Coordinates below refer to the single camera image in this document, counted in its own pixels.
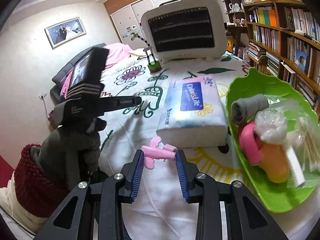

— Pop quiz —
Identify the bag of cotton balls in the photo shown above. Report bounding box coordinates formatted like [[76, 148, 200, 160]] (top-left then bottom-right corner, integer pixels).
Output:
[[254, 108, 287, 145]]

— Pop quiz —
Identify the blue tissue pack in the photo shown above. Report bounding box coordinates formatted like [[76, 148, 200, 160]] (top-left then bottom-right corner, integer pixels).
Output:
[[156, 76, 228, 148]]

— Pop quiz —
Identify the green leaf-shaped tray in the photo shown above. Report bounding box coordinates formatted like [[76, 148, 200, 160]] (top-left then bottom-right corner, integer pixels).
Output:
[[226, 68, 319, 213]]

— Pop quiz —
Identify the pink blanket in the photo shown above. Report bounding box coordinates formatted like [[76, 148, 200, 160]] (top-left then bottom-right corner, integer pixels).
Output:
[[60, 43, 132, 98]]

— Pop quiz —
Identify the pink foam bendy roller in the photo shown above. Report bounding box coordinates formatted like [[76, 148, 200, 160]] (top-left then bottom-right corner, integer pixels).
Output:
[[238, 120, 261, 166]]

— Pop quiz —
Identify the grey headboard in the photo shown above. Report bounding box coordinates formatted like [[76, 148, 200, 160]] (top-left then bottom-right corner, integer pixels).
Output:
[[50, 43, 108, 105]]

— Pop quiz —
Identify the white electric heater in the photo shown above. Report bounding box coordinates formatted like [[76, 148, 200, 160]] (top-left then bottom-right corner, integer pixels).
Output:
[[141, 0, 227, 63]]

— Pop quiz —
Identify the red knit sleeve forearm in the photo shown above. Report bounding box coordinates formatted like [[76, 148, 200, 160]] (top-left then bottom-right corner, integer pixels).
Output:
[[14, 142, 71, 218]]

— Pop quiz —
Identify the white wardrobe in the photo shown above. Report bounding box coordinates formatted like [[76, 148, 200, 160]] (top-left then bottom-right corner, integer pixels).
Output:
[[104, 0, 172, 49]]

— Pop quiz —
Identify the bag with grey sock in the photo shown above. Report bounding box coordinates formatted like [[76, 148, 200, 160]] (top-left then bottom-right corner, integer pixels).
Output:
[[231, 94, 269, 125]]

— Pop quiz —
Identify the orange makeup sponge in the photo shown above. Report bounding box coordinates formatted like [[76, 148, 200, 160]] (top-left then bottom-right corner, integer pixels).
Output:
[[258, 144, 290, 184]]

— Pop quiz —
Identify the wall socket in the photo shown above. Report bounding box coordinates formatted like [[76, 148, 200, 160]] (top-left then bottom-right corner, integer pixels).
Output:
[[39, 92, 47, 100]]

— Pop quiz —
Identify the pink winged foam toy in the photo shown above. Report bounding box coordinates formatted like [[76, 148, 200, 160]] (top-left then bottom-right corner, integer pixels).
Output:
[[140, 136, 177, 170]]

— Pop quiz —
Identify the wooden bookshelf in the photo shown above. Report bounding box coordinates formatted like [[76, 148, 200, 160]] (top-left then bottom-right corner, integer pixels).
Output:
[[244, 0, 319, 113]]

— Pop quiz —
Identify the zebra toy on green base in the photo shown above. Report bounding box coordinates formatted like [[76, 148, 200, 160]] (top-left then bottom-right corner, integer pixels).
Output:
[[130, 32, 161, 73]]

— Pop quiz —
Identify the phone on left gripper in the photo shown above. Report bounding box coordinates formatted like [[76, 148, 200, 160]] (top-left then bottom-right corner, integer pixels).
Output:
[[66, 47, 109, 100]]

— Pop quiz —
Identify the framed wedding photo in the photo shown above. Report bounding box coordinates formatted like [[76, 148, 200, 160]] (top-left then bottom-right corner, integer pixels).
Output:
[[44, 17, 86, 49]]

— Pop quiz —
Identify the bag of cotton swabs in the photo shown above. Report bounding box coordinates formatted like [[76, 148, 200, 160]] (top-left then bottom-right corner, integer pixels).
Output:
[[283, 99, 319, 189]]

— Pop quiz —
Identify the grey gloved left hand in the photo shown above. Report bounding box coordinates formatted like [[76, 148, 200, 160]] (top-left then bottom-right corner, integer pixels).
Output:
[[32, 118, 107, 190]]

